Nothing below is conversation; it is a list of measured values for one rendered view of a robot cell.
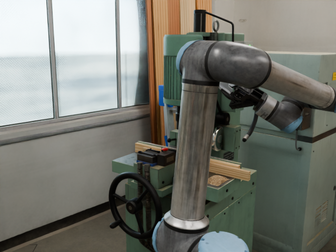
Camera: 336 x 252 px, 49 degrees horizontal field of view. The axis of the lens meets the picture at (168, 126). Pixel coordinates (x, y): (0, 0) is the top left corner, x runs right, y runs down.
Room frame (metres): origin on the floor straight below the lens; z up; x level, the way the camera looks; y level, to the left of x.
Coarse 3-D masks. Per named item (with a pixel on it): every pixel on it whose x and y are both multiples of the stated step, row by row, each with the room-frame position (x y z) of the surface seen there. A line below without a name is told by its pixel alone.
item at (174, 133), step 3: (174, 129) 1.68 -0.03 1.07; (177, 129) 1.68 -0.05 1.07; (171, 132) 1.65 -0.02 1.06; (174, 132) 1.64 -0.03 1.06; (177, 132) 1.63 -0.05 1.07; (171, 135) 1.65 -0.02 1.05; (174, 135) 1.64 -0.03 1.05; (171, 138) 1.65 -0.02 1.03; (171, 141) 1.65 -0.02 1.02; (174, 141) 1.64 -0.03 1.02; (171, 144) 1.65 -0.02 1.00; (174, 144) 1.64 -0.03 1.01
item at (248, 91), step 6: (234, 90) 1.43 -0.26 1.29; (240, 90) 1.42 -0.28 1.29; (246, 90) 1.41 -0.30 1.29; (252, 90) 1.41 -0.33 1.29; (258, 90) 1.43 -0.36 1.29; (234, 96) 1.45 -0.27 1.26; (240, 96) 1.43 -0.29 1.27; (246, 96) 1.41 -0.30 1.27; (252, 96) 1.42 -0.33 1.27; (258, 96) 1.42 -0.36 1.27; (264, 96) 1.41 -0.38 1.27; (240, 102) 1.45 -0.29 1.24; (252, 102) 1.44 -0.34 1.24; (258, 102) 1.42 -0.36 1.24
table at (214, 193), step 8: (136, 152) 1.85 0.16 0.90; (112, 160) 1.72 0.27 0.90; (120, 160) 1.72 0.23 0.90; (128, 160) 1.72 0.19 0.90; (112, 168) 1.72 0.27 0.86; (120, 168) 1.69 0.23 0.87; (128, 168) 1.66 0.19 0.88; (208, 176) 1.51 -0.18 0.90; (224, 176) 1.51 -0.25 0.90; (136, 184) 1.50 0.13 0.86; (168, 184) 1.49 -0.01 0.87; (208, 184) 1.42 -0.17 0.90; (224, 184) 1.42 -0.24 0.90; (232, 184) 1.47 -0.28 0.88; (160, 192) 1.42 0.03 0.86; (168, 192) 1.45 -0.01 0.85; (208, 192) 1.39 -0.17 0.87; (216, 192) 1.37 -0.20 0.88; (224, 192) 1.41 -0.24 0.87; (216, 200) 1.37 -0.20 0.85
